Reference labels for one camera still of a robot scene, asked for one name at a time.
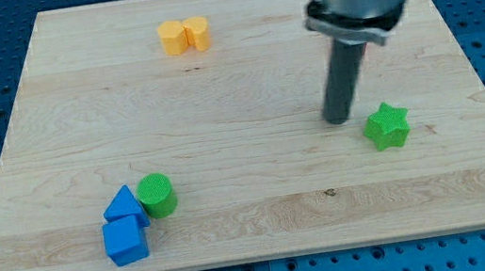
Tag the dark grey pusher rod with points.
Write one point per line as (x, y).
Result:
(341, 82)

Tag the blue triangle block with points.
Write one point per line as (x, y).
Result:
(125, 204)

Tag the blue cube block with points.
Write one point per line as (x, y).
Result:
(125, 241)

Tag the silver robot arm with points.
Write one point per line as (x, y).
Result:
(351, 24)

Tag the green cylinder block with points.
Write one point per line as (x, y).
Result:
(156, 195)

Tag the green star block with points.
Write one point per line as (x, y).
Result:
(388, 127)

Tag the yellow heart block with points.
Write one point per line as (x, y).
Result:
(177, 36)

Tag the wooden board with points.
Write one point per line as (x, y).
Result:
(258, 174)

